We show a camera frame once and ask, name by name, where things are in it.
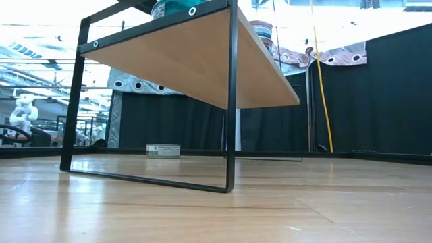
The Bumble Bee light tuna can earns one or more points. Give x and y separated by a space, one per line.
163 151

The blue Wild Planet tuna can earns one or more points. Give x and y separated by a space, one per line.
261 29
268 45

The teal tuna can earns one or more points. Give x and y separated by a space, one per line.
175 6

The black curtain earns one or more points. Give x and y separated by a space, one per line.
378 101
168 121

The silver grommeted tarp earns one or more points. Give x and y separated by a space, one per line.
145 84
341 55

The black background chair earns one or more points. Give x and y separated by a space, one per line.
40 136

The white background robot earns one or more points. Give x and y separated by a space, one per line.
23 113

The wooden shelf with black frame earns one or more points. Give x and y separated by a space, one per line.
189 57

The black aluminium table frame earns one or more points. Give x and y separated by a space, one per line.
33 152

